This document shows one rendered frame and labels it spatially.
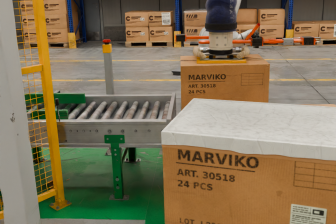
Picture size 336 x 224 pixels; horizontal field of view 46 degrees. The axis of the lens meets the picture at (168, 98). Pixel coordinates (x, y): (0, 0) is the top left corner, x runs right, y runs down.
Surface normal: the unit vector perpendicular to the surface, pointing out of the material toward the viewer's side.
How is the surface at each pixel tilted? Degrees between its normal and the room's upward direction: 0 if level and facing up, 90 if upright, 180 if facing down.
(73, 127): 90
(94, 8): 90
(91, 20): 90
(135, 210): 0
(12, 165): 90
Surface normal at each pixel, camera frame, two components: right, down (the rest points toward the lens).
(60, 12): -0.09, 0.31
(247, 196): -0.31, 0.26
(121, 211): -0.03, -0.96
